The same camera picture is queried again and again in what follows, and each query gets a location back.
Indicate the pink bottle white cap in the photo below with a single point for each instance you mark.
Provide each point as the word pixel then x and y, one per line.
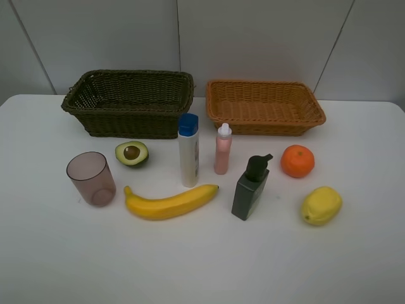
pixel 223 147

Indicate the dark green pump bottle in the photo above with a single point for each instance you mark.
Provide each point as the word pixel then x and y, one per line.
pixel 250 186

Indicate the orange mandarin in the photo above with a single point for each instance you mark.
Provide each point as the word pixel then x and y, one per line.
pixel 297 161

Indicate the yellow lemon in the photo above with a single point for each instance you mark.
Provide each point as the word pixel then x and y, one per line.
pixel 321 206

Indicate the white bottle blue cap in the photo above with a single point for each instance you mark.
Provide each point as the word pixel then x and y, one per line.
pixel 188 140

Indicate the yellow banana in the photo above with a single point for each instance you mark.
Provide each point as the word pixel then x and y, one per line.
pixel 174 206

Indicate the orange wicker basket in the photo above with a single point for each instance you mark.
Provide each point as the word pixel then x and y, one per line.
pixel 263 108

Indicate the halved avocado with pit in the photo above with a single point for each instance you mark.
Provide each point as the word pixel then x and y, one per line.
pixel 132 154

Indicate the dark brown wicker basket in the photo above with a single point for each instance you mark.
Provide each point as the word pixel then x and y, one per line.
pixel 134 104

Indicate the translucent pink plastic cup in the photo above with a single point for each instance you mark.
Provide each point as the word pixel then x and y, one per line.
pixel 90 174

